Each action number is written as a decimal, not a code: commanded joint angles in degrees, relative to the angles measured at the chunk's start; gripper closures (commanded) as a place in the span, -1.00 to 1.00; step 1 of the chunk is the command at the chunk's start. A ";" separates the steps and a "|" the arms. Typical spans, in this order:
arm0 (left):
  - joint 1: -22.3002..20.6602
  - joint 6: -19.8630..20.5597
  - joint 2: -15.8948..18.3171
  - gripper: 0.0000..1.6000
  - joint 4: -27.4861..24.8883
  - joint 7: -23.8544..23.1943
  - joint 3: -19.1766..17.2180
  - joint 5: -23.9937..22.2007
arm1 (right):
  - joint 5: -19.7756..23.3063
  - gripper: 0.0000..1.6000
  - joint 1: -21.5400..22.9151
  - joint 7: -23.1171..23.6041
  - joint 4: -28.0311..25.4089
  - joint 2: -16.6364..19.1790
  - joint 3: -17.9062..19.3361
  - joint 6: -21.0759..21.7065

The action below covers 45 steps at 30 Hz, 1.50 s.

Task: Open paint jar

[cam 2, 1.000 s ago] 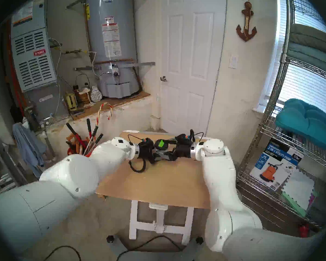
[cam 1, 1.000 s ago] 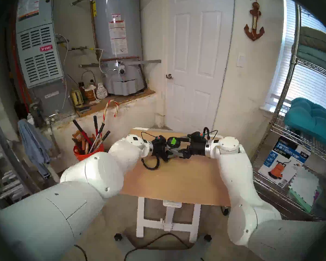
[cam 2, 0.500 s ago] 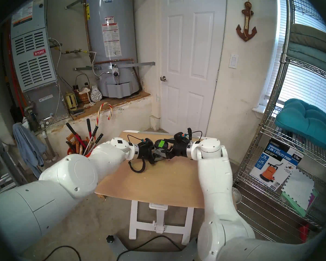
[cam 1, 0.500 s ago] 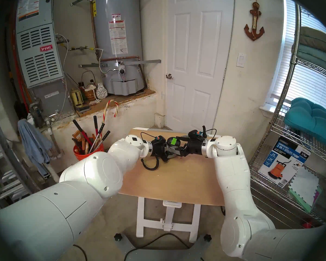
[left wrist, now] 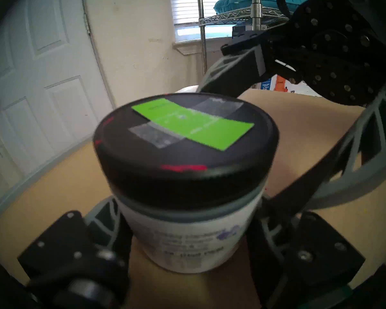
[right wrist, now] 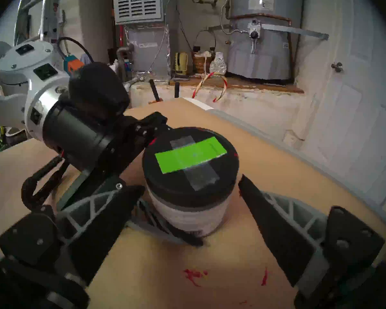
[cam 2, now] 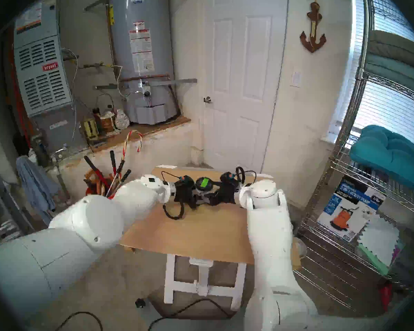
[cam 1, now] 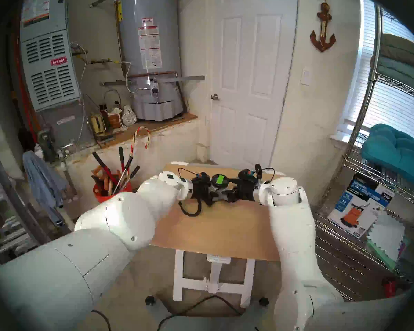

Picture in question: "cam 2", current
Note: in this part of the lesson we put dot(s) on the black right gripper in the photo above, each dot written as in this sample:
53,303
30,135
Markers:
226,196

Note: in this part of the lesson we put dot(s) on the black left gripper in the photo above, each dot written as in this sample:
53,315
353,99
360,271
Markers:
185,196

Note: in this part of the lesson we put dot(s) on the black lid with green tape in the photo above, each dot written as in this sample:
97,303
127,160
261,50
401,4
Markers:
199,186

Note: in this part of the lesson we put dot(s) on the gray robot base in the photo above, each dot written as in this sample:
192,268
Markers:
193,325

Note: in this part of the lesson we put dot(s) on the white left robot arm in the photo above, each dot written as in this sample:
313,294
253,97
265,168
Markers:
72,237

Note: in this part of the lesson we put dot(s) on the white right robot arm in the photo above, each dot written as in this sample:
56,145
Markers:
269,237

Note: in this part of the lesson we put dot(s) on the folding table with board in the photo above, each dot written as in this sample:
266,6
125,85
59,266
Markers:
200,237

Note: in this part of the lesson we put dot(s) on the black grip steel rod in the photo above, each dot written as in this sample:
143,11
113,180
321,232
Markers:
120,165
126,175

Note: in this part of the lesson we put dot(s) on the striped candy cane decoration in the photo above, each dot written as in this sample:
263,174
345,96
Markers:
141,140

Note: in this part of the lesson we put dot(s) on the plywood platform board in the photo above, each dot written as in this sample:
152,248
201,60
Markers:
151,128

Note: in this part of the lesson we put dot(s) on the white panel door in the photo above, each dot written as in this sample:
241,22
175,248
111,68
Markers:
245,92

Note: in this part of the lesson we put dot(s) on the crumpled aluminium foil bundle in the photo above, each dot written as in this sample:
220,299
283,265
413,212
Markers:
122,120

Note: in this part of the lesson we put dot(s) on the orange plastic bucket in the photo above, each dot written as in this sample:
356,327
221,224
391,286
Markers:
89,192

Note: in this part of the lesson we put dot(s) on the black base knob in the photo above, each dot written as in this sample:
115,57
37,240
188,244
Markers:
140,303

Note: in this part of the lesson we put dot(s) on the pale yellow jug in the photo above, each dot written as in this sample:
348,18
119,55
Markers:
89,128

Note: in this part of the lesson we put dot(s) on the utility pump carton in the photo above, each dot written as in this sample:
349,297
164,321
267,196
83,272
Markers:
352,202

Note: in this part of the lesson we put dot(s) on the gray water heater tank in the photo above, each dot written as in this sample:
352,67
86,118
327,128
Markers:
162,40

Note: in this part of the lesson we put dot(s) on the blue hanging towel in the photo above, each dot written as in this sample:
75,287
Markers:
34,185

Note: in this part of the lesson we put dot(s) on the gas pipe with yellow valve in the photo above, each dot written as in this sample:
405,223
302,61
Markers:
96,64

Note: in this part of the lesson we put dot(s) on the green foam sheet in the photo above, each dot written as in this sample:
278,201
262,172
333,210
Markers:
369,256

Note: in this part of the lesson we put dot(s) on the white zigzag edged sheet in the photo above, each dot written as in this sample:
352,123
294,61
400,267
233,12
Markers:
379,240

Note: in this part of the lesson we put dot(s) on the teal tufted cushion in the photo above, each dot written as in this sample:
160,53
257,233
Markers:
390,151

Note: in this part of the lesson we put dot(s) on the gray Bryant furnace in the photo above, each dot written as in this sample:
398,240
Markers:
45,82

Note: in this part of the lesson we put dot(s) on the window with white blinds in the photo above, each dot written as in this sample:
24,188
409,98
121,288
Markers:
386,109

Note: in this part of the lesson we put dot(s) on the aluminium ladder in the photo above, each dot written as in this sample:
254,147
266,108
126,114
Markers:
7,230

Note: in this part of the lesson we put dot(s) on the small red object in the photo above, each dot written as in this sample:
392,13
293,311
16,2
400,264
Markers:
386,296

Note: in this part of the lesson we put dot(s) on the pale teal folded cushion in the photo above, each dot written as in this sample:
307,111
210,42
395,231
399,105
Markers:
390,70

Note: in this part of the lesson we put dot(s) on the olive gray folded cushion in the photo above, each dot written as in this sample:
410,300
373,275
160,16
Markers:
393,46

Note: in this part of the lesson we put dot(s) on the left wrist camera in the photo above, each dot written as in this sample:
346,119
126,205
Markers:
186,180

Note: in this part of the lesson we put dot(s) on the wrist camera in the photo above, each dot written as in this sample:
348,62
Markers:
228,178
186,180

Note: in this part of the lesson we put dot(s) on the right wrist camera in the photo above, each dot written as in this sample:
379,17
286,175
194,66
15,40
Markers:
228,178

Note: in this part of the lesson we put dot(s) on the white wall light switch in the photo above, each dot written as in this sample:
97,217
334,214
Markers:
296,78

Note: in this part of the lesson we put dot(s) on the wooden anchor wall decoration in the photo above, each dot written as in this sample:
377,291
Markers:
312,40

